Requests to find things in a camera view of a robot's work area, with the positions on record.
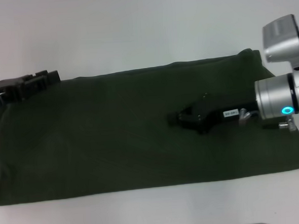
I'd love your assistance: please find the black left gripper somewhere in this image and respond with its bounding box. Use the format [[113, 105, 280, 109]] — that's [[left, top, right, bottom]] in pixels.
[[0, 68, 63, 111]]

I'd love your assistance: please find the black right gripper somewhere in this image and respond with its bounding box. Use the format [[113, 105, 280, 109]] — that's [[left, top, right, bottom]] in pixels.
[[165, 89, 262, 137]]

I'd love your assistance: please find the dark green FREE t-shirt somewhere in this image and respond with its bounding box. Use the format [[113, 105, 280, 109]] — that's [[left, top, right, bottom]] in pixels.
[[0, 45, 299, 207]]

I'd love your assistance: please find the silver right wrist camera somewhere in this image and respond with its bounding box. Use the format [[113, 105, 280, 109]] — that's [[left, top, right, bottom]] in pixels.
[[260, 13, 299, 72]]

